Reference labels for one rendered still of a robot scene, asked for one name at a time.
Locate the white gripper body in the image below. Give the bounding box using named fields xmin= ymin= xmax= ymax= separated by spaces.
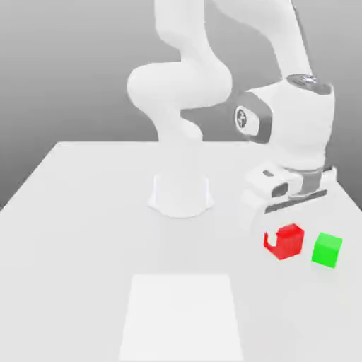
xmin=250 ymin=188 xmax=329 ymax=237

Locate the small red cube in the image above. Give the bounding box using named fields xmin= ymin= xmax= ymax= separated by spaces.
xmin=263 ymin=223 xmax=305 ymax=262

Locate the small green cube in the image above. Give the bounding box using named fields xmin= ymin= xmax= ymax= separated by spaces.
xmin=310 ymin=232 xmax=344 ymax=269

